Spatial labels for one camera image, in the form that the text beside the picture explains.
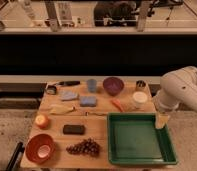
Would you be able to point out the grey-blue cloth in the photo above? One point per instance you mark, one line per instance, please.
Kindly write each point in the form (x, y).
(68, 96)

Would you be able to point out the blue sponge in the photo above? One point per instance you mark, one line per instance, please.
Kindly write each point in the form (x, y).
(88, 101)

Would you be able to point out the small white cup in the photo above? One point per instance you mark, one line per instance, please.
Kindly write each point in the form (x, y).
(43, 151)

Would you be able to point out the black handled tool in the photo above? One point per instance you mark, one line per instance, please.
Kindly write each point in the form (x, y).
(69, 83)

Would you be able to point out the dark metal cup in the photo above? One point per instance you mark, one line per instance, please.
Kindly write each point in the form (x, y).
(140, 85)

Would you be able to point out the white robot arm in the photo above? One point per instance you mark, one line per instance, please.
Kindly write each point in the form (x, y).
(179, 86)

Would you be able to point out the blue plastic cup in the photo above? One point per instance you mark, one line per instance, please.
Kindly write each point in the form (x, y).
(91, 85)

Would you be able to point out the black object at table edge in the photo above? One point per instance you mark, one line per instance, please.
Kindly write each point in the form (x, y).
(18, 150)

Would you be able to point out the black chair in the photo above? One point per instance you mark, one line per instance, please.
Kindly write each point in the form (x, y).
(119, 13)

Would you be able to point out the metal fork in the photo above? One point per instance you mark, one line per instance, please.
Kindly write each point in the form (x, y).
(94, 114)

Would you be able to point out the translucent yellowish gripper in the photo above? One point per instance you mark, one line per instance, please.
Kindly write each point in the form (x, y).
(161, 120)

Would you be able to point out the green plastic tray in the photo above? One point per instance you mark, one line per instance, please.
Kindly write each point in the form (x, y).
(133, 139)

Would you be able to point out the black rectangular block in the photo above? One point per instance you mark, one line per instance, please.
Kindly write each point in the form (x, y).
(74, 129)

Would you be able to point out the orange apple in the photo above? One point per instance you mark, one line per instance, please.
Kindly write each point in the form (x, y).
(42, 121)

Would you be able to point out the white round container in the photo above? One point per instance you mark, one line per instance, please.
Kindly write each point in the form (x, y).
(139, 98)

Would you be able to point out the orange bowl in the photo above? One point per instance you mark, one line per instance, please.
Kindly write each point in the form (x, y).
(35, 143)

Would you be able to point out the yellow banana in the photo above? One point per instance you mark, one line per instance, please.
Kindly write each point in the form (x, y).
(61, 110)

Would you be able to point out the bunch of dark grapes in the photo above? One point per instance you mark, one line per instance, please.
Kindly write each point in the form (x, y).
(85, 147)

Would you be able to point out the orange carrot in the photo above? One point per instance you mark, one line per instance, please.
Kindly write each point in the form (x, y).
(117, 104)

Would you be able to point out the purple bowl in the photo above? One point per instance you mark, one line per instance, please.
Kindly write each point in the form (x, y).
(113, 85)

